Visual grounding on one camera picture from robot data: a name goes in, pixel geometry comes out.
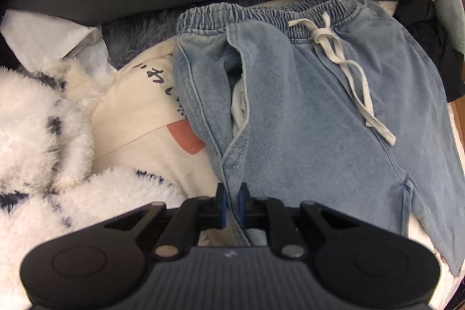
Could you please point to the cream bear print blanket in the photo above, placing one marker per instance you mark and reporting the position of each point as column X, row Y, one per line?
column 145, row 106

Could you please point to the light grey-green garment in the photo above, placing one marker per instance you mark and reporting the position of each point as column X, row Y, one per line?
column 448, row 5

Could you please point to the grey fluffy blanket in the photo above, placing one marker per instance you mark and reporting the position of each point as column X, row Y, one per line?
column 145, row 34

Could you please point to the white plastic bag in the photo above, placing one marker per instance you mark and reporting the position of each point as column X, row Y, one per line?
column 36, row 34

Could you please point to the light blue denim pants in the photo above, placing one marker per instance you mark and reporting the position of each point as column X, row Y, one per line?
column 308, row 95

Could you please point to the white fluffy striped blanket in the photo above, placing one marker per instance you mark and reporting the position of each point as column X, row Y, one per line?
column 36, row 135

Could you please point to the black garment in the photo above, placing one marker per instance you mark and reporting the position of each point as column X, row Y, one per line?
column 436, row 52

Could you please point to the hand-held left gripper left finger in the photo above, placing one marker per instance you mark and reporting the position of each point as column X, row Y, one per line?
column 224, row 208

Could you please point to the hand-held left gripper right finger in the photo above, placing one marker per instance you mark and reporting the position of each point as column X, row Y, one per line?
column 241, row 208

